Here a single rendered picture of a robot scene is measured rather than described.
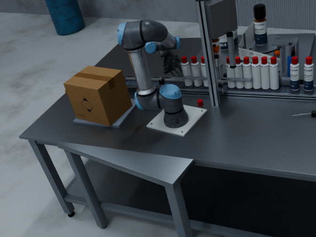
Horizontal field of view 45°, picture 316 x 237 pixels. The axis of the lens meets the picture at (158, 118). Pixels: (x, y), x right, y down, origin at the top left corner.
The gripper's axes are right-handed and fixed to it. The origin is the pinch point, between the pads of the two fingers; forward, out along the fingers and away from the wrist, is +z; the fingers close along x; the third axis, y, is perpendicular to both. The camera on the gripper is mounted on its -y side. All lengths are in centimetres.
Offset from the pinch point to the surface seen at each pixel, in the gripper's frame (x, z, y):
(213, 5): -56, -29, -16
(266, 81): -48, 27, -2
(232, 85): -28.1, 20.1, -2.0
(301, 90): -62, 42, -1
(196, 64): -16.1, -3.4, -1.0
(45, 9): 452, -166, 397
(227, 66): -33.6, 7.6, -2.2
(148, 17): 223, -27, 341
